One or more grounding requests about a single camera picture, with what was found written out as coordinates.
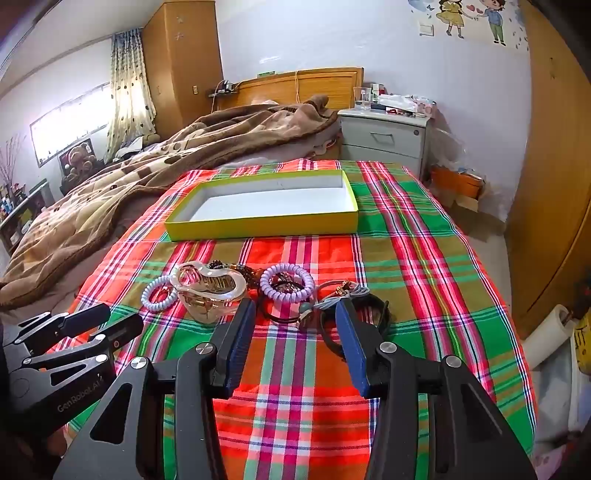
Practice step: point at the clear glass cup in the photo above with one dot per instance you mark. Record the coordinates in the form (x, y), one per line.
(362, 98)

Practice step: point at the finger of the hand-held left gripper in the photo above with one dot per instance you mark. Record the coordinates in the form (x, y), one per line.
(122, 330)
(83, 318)

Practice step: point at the power strip on shelf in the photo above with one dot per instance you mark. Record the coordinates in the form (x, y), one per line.
(224, 88)

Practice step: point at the cartoon children wall sticker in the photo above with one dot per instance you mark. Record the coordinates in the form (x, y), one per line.
(471, 18)

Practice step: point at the yellow cardboard box tray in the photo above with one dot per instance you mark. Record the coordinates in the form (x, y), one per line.
(272, 203)

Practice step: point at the low cluttered shelf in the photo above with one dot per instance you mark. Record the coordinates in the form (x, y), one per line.
(23, 217)

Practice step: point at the wooden cabinet side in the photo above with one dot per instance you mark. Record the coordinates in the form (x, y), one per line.
(554, 184)

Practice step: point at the wooden headboard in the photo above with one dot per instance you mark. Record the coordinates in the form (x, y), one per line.
(277, 87)

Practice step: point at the spotted curtain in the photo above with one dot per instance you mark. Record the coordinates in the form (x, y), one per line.
(129, 92)

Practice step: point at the white paper roll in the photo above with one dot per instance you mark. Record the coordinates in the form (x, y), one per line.
(549, 337)

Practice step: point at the pink bed sheet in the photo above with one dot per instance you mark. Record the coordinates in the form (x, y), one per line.
(328, 145)

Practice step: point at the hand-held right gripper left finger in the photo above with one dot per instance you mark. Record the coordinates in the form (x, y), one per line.
(240, 341)

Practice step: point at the bright window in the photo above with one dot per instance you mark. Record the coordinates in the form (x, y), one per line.
(69, 124)

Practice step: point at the plaid bed cloth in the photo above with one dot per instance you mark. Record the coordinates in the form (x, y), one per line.
(415, 258)

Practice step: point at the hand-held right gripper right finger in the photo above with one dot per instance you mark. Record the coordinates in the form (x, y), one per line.
(353, 341)

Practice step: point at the orange storage box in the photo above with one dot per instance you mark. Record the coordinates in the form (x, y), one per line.
(457, 184)

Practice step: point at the white wall switch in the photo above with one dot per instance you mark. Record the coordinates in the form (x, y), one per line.
(425, 27)

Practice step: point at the tall wooden wardrobe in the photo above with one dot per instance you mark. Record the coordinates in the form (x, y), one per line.
(184, 69)

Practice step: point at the black wristband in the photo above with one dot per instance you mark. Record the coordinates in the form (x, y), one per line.
(378, 307)

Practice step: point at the brown patterned blanket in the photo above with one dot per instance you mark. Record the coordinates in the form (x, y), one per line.
(138, 184)

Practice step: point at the clutter of small packets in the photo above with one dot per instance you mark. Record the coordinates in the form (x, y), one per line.
(406, 104)

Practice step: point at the brown teddy bear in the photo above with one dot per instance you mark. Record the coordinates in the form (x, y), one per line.
(78, 159)

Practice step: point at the clear hair claw clip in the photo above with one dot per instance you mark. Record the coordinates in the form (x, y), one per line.
(207, 295)

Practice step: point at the grey nightstand with drawers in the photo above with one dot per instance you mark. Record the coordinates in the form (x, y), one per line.
(383, 138)

